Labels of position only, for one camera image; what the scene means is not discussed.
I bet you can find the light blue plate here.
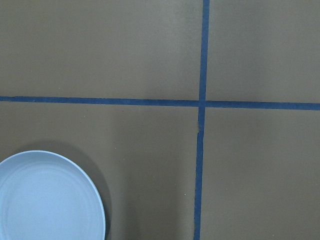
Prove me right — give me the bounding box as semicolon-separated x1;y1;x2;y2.
0;150;107;240

